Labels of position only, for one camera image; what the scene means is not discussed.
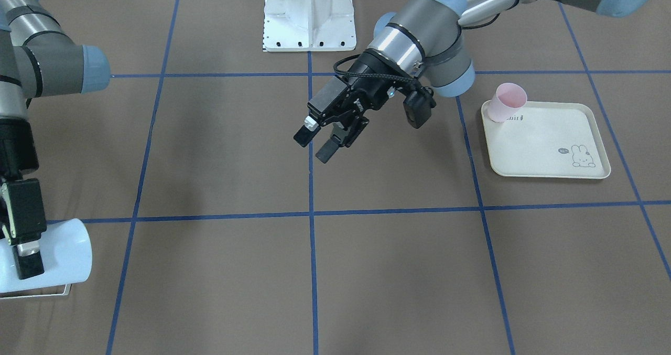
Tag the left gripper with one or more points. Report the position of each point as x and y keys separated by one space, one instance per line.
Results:
x=368 y=86

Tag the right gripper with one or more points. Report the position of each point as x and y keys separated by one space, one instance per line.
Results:
x=17 y=153

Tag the pink plastic cup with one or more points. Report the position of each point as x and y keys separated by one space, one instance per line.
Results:
x=507 y=100

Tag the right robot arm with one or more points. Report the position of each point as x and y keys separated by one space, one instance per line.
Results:
x=38 y=60

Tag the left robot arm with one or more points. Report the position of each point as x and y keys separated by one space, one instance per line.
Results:
x=419 y=51

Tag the white plastic tray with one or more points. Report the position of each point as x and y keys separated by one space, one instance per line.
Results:
x=547 y=140

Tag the white wire cup rack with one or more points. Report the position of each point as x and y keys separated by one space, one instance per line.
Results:
x=47 y=292

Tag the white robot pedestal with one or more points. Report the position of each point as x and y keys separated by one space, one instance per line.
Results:
x=308 y=25

